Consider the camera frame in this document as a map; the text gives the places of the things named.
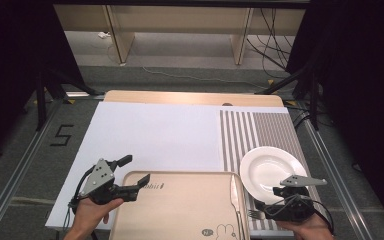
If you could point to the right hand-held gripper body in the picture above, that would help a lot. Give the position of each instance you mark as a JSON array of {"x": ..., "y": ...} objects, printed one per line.
[{"x": 296, "y": 206}]

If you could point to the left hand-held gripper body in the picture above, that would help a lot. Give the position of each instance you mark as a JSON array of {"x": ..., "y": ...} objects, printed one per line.
[{"x": 98, "y": 176}]

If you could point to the white plate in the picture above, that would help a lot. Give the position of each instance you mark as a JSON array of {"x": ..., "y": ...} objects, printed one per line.
[{"x": 263, "y": 166}]

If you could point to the silver knife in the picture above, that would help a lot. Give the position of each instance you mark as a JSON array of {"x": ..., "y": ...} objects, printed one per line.
[{"x": 235, "y": 193}]

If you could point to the beige tray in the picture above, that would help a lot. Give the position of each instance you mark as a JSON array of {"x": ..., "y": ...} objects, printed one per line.
[{"x": 180, "y": 206}]

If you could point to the person's right hand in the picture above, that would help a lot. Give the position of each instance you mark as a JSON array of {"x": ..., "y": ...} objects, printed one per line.
[{"x": 313, "y": 231}]

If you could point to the person's left hand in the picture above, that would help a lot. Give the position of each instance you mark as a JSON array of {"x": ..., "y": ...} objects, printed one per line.
[{"x": 90, "y": 211}]

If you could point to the white board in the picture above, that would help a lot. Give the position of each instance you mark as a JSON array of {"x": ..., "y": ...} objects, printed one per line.
[{"x": 153, "y": 133}]

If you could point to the striped placemat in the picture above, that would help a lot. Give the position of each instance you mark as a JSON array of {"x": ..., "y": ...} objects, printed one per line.
[{"x": 273, "y": 126}]

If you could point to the yellow tape corner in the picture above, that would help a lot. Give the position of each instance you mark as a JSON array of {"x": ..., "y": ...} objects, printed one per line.
[
  {"x": 271, "y": 81},
  {"x": 291, "y": 102},
  {"x": 70, "y": 101}
]

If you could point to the wooden table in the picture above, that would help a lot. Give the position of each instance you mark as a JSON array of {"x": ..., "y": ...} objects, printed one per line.
[{"x": 180, "y": 98}]

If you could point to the black metal stand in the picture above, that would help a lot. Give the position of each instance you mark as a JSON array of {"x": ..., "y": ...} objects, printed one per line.
[
  {"x": 314, "y": 100},
  {"x": 40, "y": 100}
]

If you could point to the white plug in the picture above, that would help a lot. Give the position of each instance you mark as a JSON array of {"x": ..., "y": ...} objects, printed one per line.
[{"x": 103, "y": 34}]

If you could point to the wooden shelf unit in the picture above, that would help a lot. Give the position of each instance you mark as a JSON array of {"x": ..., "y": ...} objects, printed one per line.
[{"x": 180, "y": 20}]

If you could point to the black curtain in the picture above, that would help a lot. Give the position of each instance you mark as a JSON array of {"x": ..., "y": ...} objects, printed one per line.
[
  {"x": 10, "y": 50},
  {"x": 363, "y": 66}
]

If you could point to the aluminium rail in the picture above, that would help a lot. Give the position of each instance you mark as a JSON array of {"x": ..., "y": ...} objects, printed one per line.
[
  {"x": 21, "y": 166},
  {"x": 326, "y": 163}
]

